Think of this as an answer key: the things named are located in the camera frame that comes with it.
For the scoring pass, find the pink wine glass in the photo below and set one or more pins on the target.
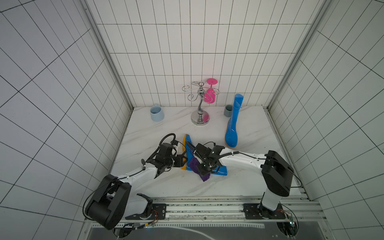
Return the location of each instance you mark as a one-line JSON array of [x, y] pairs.
[[210, 94]]

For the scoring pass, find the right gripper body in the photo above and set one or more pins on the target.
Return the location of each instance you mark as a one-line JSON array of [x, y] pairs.
[[202, 167]]

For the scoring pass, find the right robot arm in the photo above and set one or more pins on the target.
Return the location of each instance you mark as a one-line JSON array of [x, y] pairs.
[[277, 173]]

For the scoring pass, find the aluminium mounting rail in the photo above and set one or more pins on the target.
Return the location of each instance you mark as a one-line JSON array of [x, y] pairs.
[[230, 210]]

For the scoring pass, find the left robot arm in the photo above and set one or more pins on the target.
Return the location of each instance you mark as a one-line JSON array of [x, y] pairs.
[[112, 200]]

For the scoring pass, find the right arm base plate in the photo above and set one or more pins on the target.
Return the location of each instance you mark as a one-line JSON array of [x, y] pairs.
[[255, 212]]

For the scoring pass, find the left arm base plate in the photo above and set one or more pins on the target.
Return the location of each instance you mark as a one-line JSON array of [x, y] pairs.
[[150, 213]]

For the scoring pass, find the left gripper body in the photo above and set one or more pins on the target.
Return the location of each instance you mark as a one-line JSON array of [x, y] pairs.
[[172, 161]]

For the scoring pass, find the purple cloth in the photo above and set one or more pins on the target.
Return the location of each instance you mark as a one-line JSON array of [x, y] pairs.
[[193, 165]]

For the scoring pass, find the grey-green mug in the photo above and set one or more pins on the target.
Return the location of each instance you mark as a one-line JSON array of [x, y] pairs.
[[228, 111]]

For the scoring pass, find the chrome glass holder stand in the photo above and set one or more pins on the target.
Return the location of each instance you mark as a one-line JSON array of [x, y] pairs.
[[198, 89]]

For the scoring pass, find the light blue mug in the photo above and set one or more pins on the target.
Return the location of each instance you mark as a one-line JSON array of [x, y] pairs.
[[157, 114]]

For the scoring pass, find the blue rubber boot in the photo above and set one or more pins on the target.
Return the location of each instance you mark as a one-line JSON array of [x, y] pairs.
[[231, 136], [222, 171]]

